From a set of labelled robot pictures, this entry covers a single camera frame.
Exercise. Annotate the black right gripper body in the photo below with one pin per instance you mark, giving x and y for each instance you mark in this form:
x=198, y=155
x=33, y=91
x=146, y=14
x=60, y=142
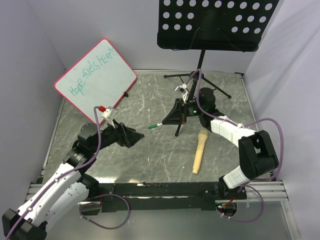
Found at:
x=189, y=110

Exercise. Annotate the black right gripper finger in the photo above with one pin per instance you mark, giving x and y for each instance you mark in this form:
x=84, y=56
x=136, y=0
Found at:
x=178, y=105
x=174, y=117

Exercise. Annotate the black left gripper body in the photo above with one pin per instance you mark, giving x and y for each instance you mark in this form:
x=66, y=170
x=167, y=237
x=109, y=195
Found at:
x=111, y=135

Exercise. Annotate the green capped whiteboard marker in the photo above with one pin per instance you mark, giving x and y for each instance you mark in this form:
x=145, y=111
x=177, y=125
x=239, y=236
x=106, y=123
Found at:
x=154, y=126

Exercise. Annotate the pink framed whiteboard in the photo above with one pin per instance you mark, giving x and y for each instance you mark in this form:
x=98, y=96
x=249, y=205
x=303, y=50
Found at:
x=100, y=78

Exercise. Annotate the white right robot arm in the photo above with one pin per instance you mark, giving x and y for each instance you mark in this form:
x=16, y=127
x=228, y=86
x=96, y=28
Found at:
x=257, y=155

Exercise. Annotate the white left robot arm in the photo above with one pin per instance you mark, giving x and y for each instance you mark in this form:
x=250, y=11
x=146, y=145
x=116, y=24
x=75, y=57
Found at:
x=68, y=186

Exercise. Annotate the beige toy microphone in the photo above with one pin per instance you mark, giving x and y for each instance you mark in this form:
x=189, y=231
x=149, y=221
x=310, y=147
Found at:
x=202, y=138

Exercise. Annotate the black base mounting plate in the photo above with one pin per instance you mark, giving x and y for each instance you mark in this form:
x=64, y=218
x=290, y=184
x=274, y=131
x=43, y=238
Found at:
x=161, y=196

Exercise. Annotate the black music stand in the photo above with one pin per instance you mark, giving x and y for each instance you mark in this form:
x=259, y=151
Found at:
x=212, y=25

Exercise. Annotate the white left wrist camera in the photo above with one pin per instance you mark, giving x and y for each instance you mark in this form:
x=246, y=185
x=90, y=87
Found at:
x=108, y=114

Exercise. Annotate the aluminium rail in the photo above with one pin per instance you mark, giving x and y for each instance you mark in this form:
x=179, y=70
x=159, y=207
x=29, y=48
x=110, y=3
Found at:
x=269, y=190

